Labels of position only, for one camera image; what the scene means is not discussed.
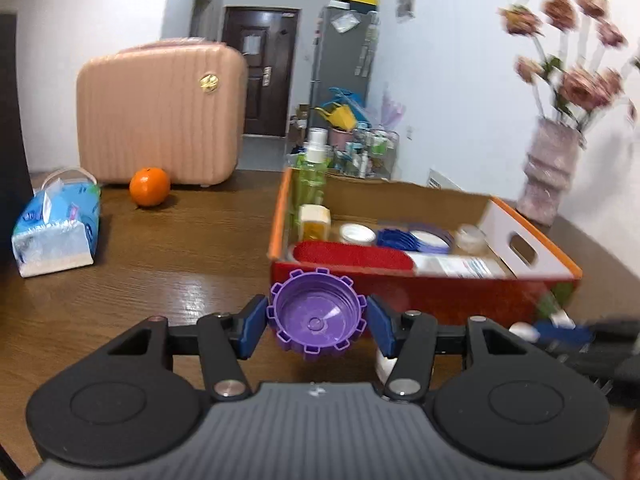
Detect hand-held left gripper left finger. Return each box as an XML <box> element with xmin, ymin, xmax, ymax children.
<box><xmin>107</xmin><ymin>295</ymin><xmax>268</xmax><ymax>402</ymax></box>

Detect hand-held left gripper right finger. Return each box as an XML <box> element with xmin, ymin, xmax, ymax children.
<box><xmin>366</xmin><ymin>295</ymin><xmax>521</xmax><ymax>403</ymax></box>

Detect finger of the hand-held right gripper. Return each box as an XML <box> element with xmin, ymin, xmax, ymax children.
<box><xmin>535</xmin><ymin>321</ymin><xmax>602</xmax><ymax>363</ymax></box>

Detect green tube with white cap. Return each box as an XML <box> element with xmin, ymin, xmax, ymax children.
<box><xmin>536</xmin><ymin>285</ymin><xmax>577</xmax><ymax>327</ymax></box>

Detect purple notched lid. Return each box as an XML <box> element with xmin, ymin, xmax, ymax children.
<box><xmin>266</xmin><ymin>268</ymin><xmax>367</xmax><ymax>361</ymax></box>

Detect orange-edged cardboard box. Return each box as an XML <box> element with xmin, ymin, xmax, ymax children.
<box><xmin>267</xmin><ymin>167</ymin><xmax>583</xmax><ymax>328</ymax></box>

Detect green spray bottle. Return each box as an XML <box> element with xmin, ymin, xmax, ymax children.
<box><xmin>291</xmin><ymin>128</ymin><xmax>333</xmax><ymax>241</ymax></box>

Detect white plastic bottle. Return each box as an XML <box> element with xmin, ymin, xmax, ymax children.
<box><xmin>375</xmin><ymin>350</ymin><xmax>399</xmax><ymax>386</ymax></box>

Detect dark blue scalloped lid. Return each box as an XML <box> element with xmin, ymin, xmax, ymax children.
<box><xmin>376</xmin><ymin>227</ymin><xmax>416</xmax><ymax>251</ymax></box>

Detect small white round cap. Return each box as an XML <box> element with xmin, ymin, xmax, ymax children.
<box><xmin>339</xmin><ymin>222</ymin><xmax>377</xmax><ymax>247</ymax></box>

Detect white carton with blue label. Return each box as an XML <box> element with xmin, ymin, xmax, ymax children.
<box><xmin>410</xmin><ymin>252</ymin><xmax>507</xmax><ymax>279</ymax></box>

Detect yellow bottle with white cap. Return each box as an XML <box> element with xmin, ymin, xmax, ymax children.
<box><xmin>298</xmin><ymin>204</ymin><xmax>332</xmax><ymax>243</ymax></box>

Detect clear plastic jar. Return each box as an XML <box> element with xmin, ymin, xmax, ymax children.
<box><xmin>454</xmin><ymin>224</ymin><xmax>488</xmax><ymax>255</ymax></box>

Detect pink textured vase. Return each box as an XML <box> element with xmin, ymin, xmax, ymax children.
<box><xmin>515</xmin><ymin>117</ymin><xmax>587</xmax><ymax>227</ymax></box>

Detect orange fruit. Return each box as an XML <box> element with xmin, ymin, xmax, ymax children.
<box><xmin>129</xmin><ymin>167</ymin><xmax>172</xmax><ymax>208</ymax></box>

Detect yellow watering can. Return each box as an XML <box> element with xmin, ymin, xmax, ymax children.
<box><xmin>312</xmin><ymin>102</ymin><xmax>358</xmax><ymax>131</ymax></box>

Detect purple dried flower bouquet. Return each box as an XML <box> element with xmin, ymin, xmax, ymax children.
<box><xmin>380</xmin><ymin>87</ymin><xmax>406</xmax><ymax>131</ymax></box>

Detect blue tissue pack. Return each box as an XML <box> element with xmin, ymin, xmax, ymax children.
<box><xmin>11</xmin><ymin>169</ymin><xmax>102</xmax><ymax>279</ymax></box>

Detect pink ribbed suitcase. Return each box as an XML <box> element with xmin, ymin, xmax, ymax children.
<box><xmin>76</xmin><ymin>39</ymin><xmax>249</xmax><ymax>188</ymax></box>

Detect pink artificial flowers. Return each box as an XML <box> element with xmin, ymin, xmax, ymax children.
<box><xmin>497</xmin><ymin>0</ymin><xmax>640</xmax><ymax>136</ymax></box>

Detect dark brown entrance door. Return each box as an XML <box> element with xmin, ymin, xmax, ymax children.
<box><xmin>221</xmin><ymin>6</ymin><xmax>301</xmax><ymax>137</ymax></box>

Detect grey refrigerator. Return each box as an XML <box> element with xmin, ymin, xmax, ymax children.
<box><xmin>307</xmin><ymin>5</ymin><xmax>381</xmax><ymax>126</ymax></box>

